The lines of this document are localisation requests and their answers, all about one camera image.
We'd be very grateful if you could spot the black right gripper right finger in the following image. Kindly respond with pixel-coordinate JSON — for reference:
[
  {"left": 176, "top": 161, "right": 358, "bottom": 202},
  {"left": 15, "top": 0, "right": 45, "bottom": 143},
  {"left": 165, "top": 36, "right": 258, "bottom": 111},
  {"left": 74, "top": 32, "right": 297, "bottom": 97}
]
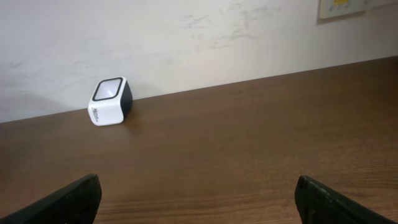
[{"left": 295, "top": 175, "right": 397, "bottom": 224}]

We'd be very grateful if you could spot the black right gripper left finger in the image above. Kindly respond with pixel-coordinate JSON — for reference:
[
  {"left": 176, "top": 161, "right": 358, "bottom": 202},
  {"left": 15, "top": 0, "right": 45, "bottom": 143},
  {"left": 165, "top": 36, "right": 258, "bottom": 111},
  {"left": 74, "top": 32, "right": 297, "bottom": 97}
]
[{"left": 1, "top": 174, "right": 102, "bottom": 224}]

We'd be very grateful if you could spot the wall switch plate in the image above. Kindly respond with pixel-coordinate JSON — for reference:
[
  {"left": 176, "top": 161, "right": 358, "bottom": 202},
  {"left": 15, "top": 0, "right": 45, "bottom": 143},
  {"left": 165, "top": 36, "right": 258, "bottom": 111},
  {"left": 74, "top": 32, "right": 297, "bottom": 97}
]
[{"left": 319, "top": 0, "right": 368, "bottom": 19}]

